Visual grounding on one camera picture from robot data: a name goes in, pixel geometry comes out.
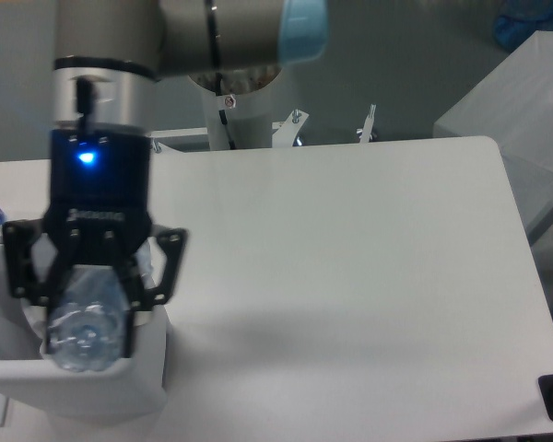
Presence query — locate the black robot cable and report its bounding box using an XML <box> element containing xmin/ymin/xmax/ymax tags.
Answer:
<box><xmin>216</xmin><ymin>73</ymin><xmax>238</xmax><ymax>151</ymax></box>

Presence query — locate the white plastic trash can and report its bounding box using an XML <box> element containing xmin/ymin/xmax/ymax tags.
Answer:
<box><xmin>0</xmin><ymin>235</ymin><xmax>171</xmax><ymax>417</ymax></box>

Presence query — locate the white plastic wrapper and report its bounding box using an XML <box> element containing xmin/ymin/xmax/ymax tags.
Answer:
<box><xmin>20</xmin><ymin>298</ymin><xmax>48</xmax><ymax>340</ymax></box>

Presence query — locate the clear crushed plastic bottle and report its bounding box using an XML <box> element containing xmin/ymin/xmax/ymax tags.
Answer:
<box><xmin>45</xmin><ymin>266</ymin><xmax>129</xmax><ymax>373</ymax></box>

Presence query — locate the white covered box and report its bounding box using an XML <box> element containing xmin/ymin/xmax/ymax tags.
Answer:
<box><xmin>432</xmin><ymin>31</ymin><xmax>553</xmax><ymax>227</ymax></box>

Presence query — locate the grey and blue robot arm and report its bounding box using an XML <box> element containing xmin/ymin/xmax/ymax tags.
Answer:
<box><xmin>2</xmin><ymin>1</ymin><xmax>328</xmax><ymax>371</ymax></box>

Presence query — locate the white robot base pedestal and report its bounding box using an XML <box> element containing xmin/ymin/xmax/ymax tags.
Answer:
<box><xmin>149</xmin><ymin>64</ymin><xmax>379</xmax><ymax>153</ymax></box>

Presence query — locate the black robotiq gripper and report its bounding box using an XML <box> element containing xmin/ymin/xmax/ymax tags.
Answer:
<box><xmin>2</xmin><ymin>78</ymin><xmax>188</xmax><ymax>358</ymax></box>

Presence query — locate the blue bag in background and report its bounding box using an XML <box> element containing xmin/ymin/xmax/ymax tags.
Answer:
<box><xmin>492</xmin><ymin>0</ymin><xmax>553</xmax><ymax>52</ymax></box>

